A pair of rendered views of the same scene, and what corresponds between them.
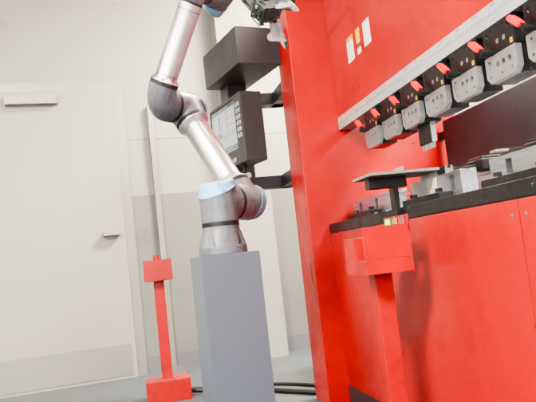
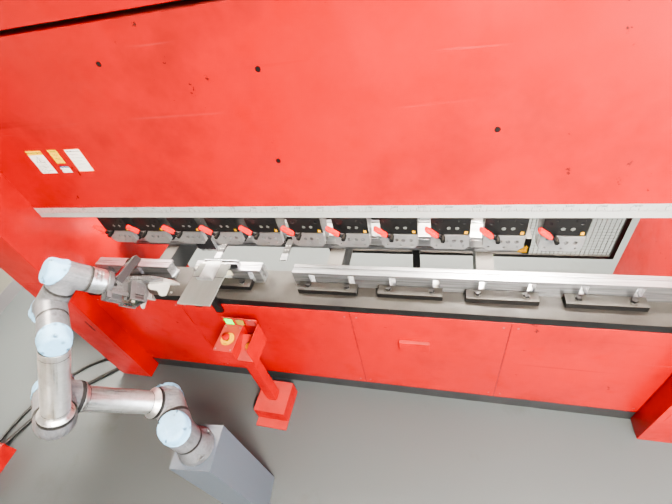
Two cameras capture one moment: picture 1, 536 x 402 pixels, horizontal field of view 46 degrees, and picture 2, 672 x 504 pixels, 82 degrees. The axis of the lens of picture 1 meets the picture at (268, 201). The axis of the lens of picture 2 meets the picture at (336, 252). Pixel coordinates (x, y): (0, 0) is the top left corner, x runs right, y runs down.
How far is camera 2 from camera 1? 1.88 m
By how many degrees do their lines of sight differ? 71
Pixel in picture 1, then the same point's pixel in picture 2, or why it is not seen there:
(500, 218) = (333, 316)
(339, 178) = (68, 253)
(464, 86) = (266, 239)
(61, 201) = not seen: outside the picture
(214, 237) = (200, 451)
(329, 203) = not seen: hidden behind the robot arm
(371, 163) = (82, 224)
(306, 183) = not seen: hidden behind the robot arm
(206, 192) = (180, 441)
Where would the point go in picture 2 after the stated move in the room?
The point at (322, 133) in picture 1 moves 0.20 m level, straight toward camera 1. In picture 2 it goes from (31, 230) to (52, 239)
